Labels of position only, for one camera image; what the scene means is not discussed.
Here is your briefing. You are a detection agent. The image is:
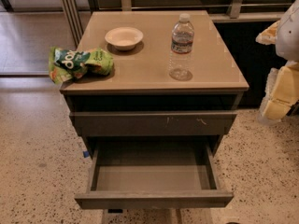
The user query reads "open grey middle drawer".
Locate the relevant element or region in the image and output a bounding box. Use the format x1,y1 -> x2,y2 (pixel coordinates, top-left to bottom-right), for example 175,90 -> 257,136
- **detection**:
75,141 -> 234,209

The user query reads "grey drawer cabinet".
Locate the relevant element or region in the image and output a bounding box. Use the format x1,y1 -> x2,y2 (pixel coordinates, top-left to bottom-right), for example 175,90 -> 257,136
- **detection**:
61,11 -> 249,224

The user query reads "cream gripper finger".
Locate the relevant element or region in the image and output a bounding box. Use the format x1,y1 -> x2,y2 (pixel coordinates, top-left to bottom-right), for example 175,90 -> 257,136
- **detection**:
255,21 -> 279,45
261,66 -> 299,120

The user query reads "green chip bag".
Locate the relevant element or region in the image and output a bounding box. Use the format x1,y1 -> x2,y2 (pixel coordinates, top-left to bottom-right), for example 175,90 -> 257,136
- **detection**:
49,47 -> 114,84

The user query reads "clear plastic water bottle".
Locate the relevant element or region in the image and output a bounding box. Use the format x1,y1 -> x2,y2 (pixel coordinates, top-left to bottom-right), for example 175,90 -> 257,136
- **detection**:
169,13 -> 194,81

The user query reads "closed grey top drawer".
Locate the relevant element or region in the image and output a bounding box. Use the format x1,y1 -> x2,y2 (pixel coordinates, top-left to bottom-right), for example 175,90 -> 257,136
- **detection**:
70,111 -> 236,137

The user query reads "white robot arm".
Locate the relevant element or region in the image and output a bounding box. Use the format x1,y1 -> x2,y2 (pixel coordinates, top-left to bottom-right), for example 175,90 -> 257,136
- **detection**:
256,0 -> 299,124

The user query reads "blue tape piece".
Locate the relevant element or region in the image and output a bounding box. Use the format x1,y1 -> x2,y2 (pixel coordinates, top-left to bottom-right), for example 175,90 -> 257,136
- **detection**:
83,151 -> 90,158

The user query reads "white bowl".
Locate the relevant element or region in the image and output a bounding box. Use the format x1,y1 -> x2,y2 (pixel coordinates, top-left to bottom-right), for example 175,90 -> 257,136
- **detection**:
105,27 -> 143,50

